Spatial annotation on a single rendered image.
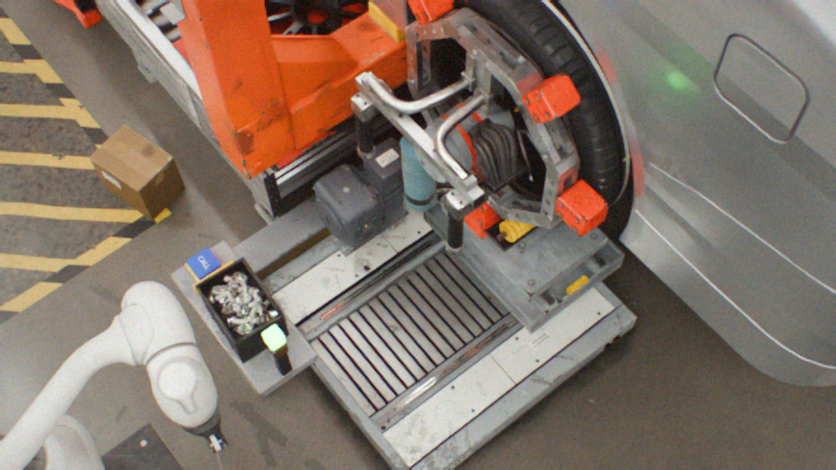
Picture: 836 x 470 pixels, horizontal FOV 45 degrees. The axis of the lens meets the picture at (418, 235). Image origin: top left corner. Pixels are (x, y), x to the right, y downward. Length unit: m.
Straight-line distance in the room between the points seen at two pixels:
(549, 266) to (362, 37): 0.83
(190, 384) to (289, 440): 1.13
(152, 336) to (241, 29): 0.76
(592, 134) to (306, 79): 0.82
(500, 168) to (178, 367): 0.78
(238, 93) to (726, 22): 1.23
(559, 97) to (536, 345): 1.07
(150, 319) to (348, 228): 0.99
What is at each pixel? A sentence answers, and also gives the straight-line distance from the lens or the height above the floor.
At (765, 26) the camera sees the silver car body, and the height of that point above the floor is 1.58.
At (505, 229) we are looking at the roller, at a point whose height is 0.53.
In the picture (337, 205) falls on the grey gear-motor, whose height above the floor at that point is 0.40.
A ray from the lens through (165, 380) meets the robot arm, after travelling 1.86.
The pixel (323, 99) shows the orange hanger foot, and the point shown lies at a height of 0.66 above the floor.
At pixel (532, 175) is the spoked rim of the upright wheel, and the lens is 2.54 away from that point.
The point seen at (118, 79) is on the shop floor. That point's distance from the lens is 3.74.
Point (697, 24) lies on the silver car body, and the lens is 1.76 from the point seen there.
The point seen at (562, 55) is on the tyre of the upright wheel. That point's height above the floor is 1.15.
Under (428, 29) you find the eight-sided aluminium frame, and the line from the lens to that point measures 2.32.
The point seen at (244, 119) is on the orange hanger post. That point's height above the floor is 0.76.
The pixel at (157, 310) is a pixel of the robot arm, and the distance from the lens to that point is 1.96.
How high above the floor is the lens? 2.76
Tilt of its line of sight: 60 degrees down
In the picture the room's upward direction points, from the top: 3 degrees counter-clockwise
